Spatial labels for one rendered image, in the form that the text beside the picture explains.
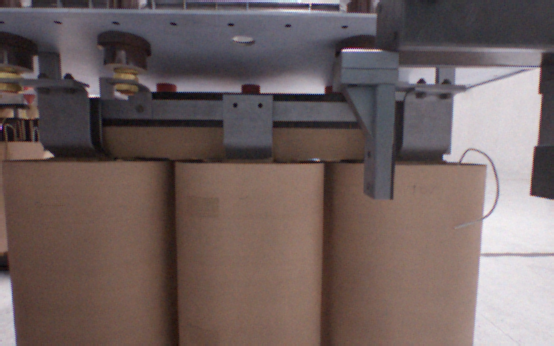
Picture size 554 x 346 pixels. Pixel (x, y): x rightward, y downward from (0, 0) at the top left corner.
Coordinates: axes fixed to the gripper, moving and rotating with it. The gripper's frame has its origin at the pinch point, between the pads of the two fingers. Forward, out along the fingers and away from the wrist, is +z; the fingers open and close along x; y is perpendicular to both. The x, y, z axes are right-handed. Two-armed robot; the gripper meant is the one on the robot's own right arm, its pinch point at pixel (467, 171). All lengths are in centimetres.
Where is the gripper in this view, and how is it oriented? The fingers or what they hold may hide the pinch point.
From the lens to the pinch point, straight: 25.1
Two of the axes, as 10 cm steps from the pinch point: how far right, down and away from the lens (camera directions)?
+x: 10.0, 0.1, -0.1
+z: -0.1, 10.0, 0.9
